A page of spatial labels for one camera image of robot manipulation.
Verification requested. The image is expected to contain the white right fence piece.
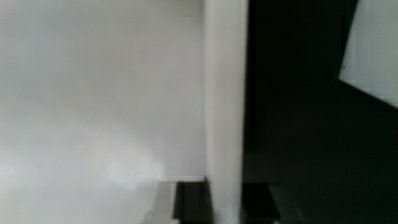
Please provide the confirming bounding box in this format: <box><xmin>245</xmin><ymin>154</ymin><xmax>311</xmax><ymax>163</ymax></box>
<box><xmin>339</xmin><ymin>0</ymin><xmax>398</xmax><ymax>108</ymax></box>

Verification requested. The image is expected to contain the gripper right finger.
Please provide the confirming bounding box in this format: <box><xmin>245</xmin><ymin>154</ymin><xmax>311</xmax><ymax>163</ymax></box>
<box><xmin>241</xmin><ymin>183</ymin><xmax>307</xmax><ymax>224</ymax></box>

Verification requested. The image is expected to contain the white square table top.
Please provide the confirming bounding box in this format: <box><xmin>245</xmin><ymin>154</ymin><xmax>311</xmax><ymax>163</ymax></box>
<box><xmin>0</xmin><ymin>0</ymin><xmax>248</xmax><ymax>224</ymax></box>

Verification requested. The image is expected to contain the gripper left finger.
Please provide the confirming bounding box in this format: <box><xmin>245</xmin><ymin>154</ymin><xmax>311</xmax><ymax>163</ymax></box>
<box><xmin>144</xmin><ymin>181</ymin><xmax>213</xmax><ymax>224</ymax></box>

